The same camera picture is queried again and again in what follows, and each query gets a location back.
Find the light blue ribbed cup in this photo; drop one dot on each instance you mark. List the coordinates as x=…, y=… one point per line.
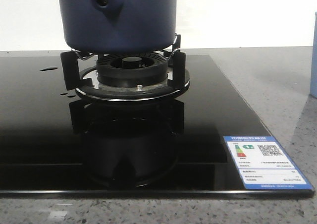
x=313, y=82

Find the black round gas burner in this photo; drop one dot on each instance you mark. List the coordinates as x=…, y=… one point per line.
x=131, y=70

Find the black metal pot support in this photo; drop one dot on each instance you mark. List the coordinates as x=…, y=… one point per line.
x=86, y=85

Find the black glass gas stove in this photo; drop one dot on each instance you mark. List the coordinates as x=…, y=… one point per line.
x=54, y=144

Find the blue energy rating sticker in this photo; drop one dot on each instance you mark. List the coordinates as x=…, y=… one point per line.
x=263, y=165

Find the dark blue cooking pot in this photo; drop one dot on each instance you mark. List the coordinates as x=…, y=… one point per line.
x=118, y=26

